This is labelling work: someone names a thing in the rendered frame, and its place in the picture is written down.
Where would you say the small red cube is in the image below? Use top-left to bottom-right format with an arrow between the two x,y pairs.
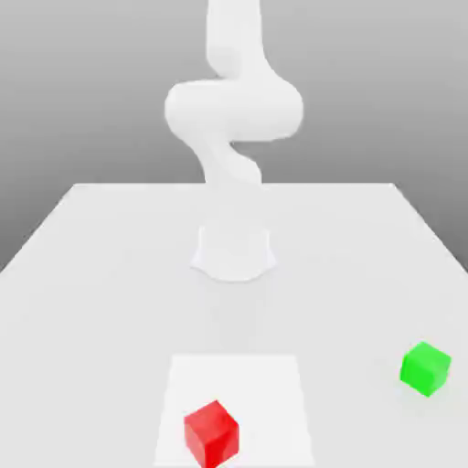
183,399 -> 240,468

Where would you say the small green cube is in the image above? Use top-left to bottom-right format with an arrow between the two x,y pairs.
399,340 -> 453,399

